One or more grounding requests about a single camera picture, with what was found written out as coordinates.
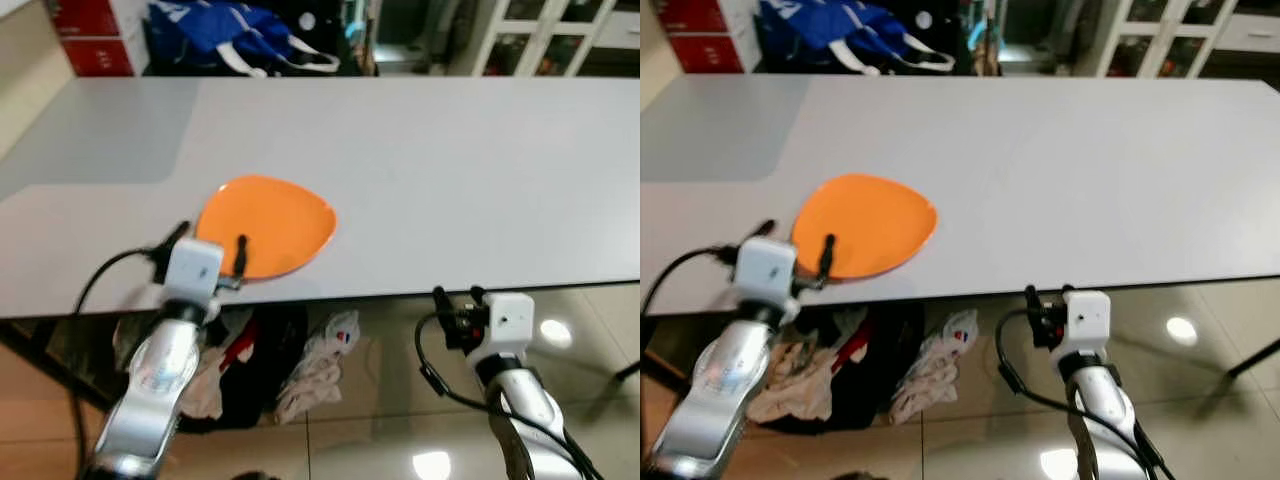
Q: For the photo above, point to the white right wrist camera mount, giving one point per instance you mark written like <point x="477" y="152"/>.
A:
<point x="1088" y="318"/>
<point x="508" y="320"/>

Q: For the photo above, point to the black metal table leg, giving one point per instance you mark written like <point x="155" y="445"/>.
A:
<point x="625" y="372"/>
<point x="1255" y="360"/>

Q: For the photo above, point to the white and red cloth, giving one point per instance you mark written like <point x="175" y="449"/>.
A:
<point x="205" y="385"/>
<point x="790" y="390"/>

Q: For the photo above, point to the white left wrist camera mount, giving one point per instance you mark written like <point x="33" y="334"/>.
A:
<point x="765" y="265"/>
<point x="192" y="265"/>

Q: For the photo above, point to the white cloth with blue logo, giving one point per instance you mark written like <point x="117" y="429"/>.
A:
<point x="930" y="375"/>
<point x="315" y="375"/>

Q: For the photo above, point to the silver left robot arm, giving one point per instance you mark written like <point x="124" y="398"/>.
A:
<point x="160" y="370"/>
<point x="720" y="380"/>

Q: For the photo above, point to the black bag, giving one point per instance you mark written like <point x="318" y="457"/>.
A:
<point x="262" y="385"/>
<point x="860" y="390"/>

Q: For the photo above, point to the orange plastic plate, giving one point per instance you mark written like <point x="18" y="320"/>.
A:
<point x="270" y="225"/>
<point x="865" y="225"/>

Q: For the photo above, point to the red cardboard box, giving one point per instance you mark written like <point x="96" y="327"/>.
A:
<point x="80" y="17"/>
<point x="98" y="58"/>
<point x="707" y="55"/>
<point x="690" y="15"/>

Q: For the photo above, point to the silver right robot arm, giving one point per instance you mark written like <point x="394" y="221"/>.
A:
<point x="1100" y="410"/>
<point x="525" y="405"/>

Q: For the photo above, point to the white glass door cabinet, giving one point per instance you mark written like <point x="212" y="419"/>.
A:
<point x="545" y="35"/>
<point x="1170" y="35"/>

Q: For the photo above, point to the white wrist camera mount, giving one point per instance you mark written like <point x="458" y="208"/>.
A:
<point x="765" y="265"/>
<point x="508" y="320"/>
<point x="1088" y="318"/>
<point x="192" y="265"/>

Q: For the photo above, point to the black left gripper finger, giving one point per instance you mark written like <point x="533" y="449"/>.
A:
<point x="826" y="258"/>
<point x="760" y="232"/>
<point x="177" y="235"/>
<point x="240" y="258"/>

